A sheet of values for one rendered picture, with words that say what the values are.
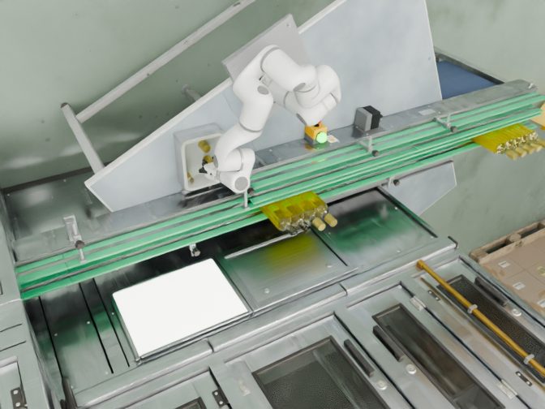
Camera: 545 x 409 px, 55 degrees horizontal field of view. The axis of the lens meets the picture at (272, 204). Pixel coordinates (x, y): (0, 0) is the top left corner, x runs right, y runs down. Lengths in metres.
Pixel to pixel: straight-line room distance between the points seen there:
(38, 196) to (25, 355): 1.31
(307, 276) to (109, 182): 0.83
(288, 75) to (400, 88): 1.09
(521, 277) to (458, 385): 3.99
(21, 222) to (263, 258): 1.09
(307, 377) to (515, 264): 4.35
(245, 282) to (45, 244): 0.73
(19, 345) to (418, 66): 2.00
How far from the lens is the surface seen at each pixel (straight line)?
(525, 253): 6.13
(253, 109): 1.60
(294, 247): 2.16
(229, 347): 1.84
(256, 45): 2.00
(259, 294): 1.96
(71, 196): 2.61
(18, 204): 2.65
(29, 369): 1.44
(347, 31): 2.25
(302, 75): 1.58
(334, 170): 2.30
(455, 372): 1.92
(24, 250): 2.03
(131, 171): 2.04
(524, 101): 3.04
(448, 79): 3.13
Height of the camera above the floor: 2.43
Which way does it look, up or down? 43 degrees down
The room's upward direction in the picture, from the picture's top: 137 degrees clockwise
